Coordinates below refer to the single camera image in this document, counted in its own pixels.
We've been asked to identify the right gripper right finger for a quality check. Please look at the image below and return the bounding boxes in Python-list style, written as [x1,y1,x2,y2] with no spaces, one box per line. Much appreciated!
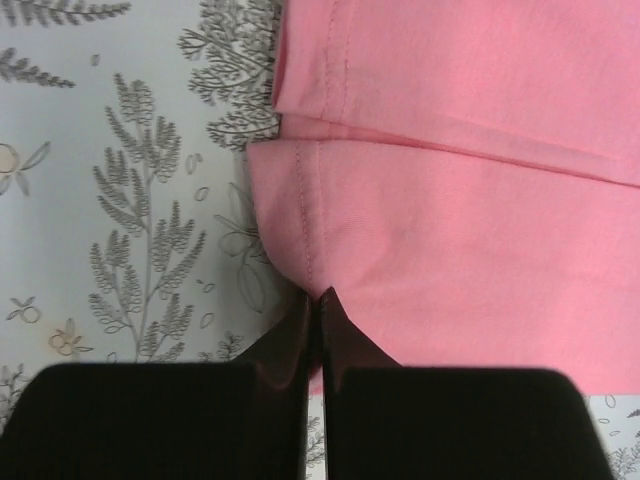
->
[318,290,612,479]

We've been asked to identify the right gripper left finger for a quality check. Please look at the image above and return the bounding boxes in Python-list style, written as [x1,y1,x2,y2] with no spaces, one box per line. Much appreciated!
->
[1,294,312,479]

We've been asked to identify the pink t shirt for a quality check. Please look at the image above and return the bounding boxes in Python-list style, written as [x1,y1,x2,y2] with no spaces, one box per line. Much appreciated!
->
[247,1,639,395]

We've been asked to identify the floral tablecloth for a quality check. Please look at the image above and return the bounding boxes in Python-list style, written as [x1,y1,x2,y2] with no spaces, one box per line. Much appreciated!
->
[1,1,639,479]

